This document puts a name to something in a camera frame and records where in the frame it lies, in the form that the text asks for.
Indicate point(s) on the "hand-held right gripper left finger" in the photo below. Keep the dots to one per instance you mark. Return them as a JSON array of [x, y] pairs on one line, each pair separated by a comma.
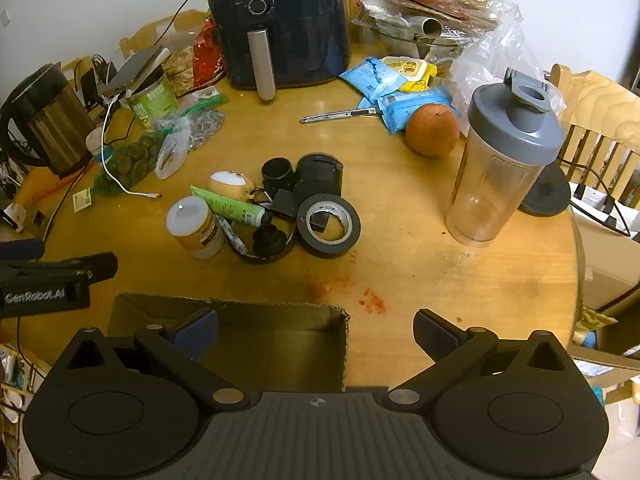
[[200, 327]]

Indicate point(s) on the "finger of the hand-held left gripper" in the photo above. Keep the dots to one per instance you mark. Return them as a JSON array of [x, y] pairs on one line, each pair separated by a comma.
[[22, 250], [90, 266]]

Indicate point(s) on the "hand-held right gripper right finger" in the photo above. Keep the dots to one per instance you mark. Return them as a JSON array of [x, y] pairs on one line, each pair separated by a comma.
[[435, 332]]

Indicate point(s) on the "brown cardboard box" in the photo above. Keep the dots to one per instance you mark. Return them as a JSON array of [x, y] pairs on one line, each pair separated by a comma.
[[280, 345]]

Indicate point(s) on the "white pill bottle yellow label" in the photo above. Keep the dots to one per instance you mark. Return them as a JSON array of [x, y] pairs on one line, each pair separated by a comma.
[[192, 225]]

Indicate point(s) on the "green tube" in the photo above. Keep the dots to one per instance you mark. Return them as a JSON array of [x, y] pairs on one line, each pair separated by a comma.
[[225, 205]]

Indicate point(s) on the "wide black tape roll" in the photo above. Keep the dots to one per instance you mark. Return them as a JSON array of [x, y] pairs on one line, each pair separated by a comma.
[[350, 227]]

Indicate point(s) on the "dog-shaped earbud case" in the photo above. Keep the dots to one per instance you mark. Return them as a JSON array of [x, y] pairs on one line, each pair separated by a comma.
[[227, 185]]

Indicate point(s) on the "small black square box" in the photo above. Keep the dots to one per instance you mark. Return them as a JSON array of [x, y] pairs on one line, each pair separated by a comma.
[[285, 204]]

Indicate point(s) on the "black cylindrical cup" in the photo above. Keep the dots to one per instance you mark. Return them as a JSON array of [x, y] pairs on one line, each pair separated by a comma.
[[276, 175]]

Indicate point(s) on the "black round canister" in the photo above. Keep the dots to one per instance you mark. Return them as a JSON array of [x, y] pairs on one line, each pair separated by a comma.
[[320, 175]]

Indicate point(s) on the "small green label packet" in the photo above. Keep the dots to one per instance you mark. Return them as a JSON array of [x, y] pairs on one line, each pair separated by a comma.
[[83, 198]]

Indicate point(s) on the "green mesh bag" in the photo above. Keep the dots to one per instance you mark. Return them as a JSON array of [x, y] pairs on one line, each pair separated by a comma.
[[130, 160]]

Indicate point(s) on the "small white bottle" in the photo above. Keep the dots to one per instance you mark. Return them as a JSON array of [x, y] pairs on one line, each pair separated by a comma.
[[97, 142]]

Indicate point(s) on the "steel electric kettle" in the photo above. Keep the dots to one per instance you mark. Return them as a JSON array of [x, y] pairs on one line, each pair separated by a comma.
[[45, 120]]

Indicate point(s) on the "clear shaker bottle grey lid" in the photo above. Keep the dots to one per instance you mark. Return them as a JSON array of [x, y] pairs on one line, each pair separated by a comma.
[[500, 175]]

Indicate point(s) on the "clear bag of silver bits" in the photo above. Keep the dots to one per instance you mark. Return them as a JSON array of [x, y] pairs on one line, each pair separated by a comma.
[[195, 125]]

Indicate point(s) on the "black round base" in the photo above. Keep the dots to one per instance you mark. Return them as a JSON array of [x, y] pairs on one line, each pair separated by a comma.
[[547, 192]]

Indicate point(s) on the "large cardboard carton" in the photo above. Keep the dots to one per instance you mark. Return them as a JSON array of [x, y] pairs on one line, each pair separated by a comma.
[[605, 265]]

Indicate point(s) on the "white power bank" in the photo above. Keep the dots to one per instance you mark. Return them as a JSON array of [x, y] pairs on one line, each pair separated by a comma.
[[135, 85]]

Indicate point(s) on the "orange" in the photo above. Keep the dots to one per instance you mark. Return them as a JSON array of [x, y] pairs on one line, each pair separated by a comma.
[[432, 130]]

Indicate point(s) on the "smartphone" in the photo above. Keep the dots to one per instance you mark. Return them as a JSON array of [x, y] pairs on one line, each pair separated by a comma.
[[132, 67]]

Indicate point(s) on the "white power strip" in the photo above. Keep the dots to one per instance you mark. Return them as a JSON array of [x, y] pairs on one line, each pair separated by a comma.
[[607, 207]]

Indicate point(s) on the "blue wipes packet white label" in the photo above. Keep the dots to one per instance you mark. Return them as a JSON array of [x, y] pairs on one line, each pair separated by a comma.
[[400, 107]]

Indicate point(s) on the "silver utility knife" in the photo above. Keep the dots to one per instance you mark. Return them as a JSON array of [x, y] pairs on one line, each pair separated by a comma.
[[335, 115]]

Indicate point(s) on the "red snack bag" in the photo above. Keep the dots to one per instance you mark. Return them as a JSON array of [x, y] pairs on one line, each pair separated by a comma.
[[207, 55]]

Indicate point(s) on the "yellow wipes packet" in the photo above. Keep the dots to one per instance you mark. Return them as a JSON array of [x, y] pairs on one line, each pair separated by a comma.
[[410, 72]]

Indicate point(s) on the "light blue wipes packet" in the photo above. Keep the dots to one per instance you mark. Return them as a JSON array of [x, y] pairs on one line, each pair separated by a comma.
[[372, 76]]

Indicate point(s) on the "clear plastic bag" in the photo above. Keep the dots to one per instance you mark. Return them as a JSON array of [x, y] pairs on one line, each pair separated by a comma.
[[492, 60]]

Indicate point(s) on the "foil roll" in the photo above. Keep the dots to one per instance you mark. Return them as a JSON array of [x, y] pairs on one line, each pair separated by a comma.
[[425, 26]]

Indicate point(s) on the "dark blue air fryer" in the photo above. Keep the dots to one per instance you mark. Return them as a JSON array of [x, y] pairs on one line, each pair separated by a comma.
[[290, 20]]

